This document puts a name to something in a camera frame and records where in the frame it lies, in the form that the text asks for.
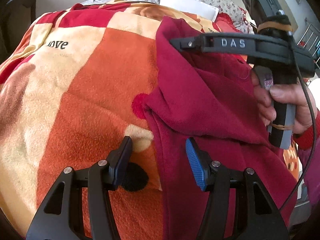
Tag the orange red patterned blanket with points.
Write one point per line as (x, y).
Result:
(71, 91)

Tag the dark wooden side table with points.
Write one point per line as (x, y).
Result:
(16, 18)

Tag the white pillow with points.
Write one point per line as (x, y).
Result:
(193, 7)

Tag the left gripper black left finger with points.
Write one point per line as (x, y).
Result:
(60, 214)

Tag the dark red fleece garment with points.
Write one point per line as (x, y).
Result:
(208, 97)

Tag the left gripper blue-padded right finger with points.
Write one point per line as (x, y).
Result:
(256, 214)

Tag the person's right hand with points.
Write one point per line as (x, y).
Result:
(292, 94)

